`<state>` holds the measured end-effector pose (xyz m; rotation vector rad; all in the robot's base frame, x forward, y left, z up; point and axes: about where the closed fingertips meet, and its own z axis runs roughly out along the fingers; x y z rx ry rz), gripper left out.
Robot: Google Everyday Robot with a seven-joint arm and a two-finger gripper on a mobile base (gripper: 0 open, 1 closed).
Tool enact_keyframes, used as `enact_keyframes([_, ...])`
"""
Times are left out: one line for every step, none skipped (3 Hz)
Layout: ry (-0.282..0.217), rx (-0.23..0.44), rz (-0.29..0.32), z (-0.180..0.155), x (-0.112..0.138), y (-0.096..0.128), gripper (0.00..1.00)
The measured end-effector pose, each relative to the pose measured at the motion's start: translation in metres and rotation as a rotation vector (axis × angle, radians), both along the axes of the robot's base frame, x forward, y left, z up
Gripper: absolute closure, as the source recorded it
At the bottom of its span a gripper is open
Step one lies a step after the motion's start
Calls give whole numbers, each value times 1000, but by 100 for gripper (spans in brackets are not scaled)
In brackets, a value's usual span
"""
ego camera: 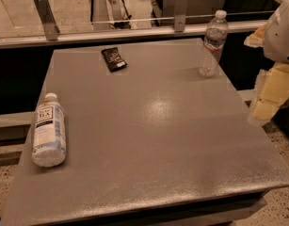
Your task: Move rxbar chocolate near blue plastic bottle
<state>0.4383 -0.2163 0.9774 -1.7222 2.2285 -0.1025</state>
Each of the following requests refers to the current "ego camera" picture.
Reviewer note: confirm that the metal rail bracket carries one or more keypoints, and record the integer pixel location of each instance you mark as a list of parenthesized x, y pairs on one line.
[(180, 15), (47, 19)]

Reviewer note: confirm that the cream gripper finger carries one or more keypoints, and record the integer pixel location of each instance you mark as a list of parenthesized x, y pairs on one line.
[(256, 39), (271, 91)]

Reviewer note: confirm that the right metal rail bracket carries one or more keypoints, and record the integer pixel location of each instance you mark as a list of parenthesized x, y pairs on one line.
[(180, 15)]

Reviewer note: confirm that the left metal rail bracket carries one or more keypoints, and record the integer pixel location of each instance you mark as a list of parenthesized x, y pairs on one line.
[(47, 19)]

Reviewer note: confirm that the horizontal metal rail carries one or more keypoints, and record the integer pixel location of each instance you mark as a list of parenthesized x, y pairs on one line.
[(112, 36)]

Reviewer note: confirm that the black rxbar chocolate wrapper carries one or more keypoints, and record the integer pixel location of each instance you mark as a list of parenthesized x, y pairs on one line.
[(113, 59)]

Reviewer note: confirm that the blue labelled tea bottle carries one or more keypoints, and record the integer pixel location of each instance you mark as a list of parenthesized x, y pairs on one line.
[(49, 140)]

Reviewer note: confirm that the clear plastic water bottle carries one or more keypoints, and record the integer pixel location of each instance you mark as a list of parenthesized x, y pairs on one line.
[(214, 39)]

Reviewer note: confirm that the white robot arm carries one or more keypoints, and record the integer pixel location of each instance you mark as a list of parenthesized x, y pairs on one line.
[(276, 36)]

